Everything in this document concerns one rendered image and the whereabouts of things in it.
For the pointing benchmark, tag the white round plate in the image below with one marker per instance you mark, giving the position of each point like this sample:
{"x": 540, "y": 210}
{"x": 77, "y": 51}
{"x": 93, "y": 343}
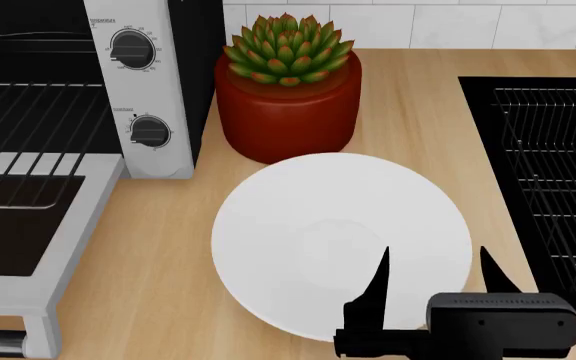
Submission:
{"x": 318, "y": 225}

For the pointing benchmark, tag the black temperature knob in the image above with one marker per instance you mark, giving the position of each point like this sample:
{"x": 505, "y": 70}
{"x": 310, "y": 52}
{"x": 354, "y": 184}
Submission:
{"x": 132, "y": 49}

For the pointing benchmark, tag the black sink basin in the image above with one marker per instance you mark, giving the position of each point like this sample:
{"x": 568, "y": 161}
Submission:
{"x": 483, "y": 123}

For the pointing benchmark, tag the green succulent plant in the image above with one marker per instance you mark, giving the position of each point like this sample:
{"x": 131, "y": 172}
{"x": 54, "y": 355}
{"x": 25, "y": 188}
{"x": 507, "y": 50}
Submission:
{"x": 288, "y": 50}

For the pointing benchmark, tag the red round plant pot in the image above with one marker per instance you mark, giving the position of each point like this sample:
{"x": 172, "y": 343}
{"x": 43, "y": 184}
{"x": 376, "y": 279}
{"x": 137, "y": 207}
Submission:
{"x": 288, "y": 120}

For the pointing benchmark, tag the black timer knob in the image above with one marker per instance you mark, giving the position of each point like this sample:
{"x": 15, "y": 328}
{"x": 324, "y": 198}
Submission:
{"x": 150, "y": 131}

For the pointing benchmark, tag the silver oven door glass pane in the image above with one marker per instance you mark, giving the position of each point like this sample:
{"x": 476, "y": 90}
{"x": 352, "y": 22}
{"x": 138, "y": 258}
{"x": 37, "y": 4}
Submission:
{"x": 68, "y": 240}

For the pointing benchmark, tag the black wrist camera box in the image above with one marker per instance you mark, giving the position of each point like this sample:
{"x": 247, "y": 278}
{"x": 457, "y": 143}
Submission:
{"x": 508, "y": 322}

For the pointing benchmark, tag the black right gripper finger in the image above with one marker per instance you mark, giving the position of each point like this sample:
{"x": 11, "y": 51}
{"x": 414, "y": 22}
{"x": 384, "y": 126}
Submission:
{"x": 374, "y": 300}
{"x": 499, "y": 279}

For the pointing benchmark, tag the silver toaster oven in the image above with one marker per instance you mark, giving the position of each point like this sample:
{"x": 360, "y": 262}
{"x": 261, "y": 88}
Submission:
{"x": 178, "y": 93}

